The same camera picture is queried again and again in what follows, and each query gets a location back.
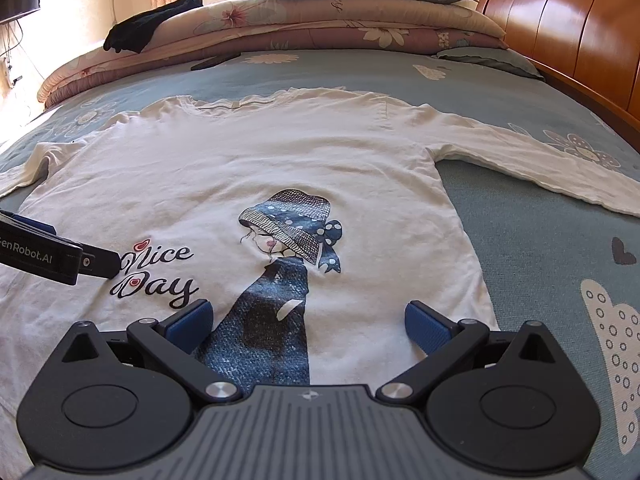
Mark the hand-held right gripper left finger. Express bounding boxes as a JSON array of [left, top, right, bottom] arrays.
[[62, 299, 243, 403]]

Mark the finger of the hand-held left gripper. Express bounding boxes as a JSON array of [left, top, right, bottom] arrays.
[[11, 214, 58, 236], [79, 245, 123, 281]]

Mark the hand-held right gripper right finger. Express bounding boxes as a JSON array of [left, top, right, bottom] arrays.
[[375, 300, 558, 403]]

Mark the white printed long-sleeve shirt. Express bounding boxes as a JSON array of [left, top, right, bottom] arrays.
[[0, 87, 640, 480]]

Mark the bed with blue floral sheet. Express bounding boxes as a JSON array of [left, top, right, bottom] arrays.
[[0, 45, 640, 480]]

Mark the black garment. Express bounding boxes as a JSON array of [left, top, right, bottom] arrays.
[[104, 0, 203, 55]]

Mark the black smartphone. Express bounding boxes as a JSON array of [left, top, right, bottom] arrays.
[[191, 52, 241, 72]]

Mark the flat grey-blue pillow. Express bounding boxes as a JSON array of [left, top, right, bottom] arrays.
[[432, 46, 543, 80]]

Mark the pink floral folded quilt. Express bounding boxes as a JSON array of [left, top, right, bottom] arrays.
[[37, 0, 508, 111]]

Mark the wooden headboard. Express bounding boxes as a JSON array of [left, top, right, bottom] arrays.
[[475, 0, 640, 146]]

